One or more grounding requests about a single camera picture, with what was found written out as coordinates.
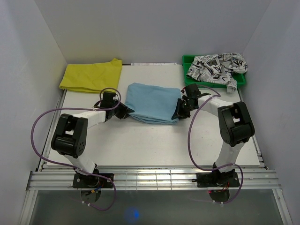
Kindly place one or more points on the folded yellow trousers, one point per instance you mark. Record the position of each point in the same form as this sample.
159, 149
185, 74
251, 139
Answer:
92, 78

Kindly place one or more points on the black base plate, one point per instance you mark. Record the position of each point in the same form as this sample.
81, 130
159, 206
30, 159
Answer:
89, 181
214, 179

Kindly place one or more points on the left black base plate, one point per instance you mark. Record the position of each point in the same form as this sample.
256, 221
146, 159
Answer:
89, 181

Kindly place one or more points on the green plastic bin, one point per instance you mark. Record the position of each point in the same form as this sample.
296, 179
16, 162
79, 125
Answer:
186, 63

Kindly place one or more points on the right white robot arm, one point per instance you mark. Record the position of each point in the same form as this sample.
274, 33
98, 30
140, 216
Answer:
235, 126

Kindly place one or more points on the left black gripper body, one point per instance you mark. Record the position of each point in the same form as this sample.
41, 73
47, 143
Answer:
120, 111

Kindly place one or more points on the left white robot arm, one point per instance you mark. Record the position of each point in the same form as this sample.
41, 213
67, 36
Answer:
70, 136

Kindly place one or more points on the light blue trousers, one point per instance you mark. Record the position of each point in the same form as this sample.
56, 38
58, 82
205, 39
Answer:
152, 104

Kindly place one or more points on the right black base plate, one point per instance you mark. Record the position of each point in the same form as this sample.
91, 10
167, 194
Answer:
214, 179

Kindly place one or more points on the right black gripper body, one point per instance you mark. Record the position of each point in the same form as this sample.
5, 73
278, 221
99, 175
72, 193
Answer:
185, 107

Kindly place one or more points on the aluminium mounting rail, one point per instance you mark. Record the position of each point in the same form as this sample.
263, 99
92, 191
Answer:
147, 179

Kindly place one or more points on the newspaper print trousers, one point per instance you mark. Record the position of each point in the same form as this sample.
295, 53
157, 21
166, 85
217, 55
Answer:
218, 68

